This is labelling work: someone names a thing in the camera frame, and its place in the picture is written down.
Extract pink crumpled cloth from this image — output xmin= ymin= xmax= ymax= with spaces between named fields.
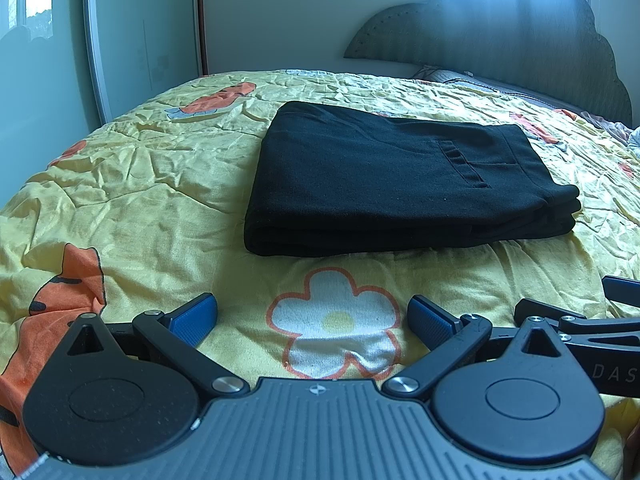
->
xmin=577 ymin=110 xmax=633 ymax=143

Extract glass wardrobe sliding door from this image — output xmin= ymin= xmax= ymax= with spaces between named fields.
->
xmin=0 ymin=0 xmax=207 ymax=206

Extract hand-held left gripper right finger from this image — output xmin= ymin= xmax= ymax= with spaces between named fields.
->
xmin=384 ymin=296 xmax=576 ymax=401

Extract dark grey padded headboard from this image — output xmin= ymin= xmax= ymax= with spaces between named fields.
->
xmin=344 ymin=0 xmax=634 ymax=128

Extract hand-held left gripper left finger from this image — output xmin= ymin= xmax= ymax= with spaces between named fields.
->
xmin=55 ymin=294 xmax=251 ymax=400

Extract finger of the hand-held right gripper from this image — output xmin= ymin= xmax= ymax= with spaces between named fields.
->
xmin=602 ymin=275 xmax=640 ymax=307
xmin=515 ymin=298 xmax=640 ymax=344

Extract patterned pillow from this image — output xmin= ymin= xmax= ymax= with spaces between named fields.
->
xmin=410 ymin=64 xmax=583 ymax=113

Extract black pants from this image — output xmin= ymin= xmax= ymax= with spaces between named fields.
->
xmin=244 ymin=101 xmax=582 ymax=257

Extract yellow floral blanket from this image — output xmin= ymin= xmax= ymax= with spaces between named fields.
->
xmin=0 ymin=67 xmax=640 ymax=480

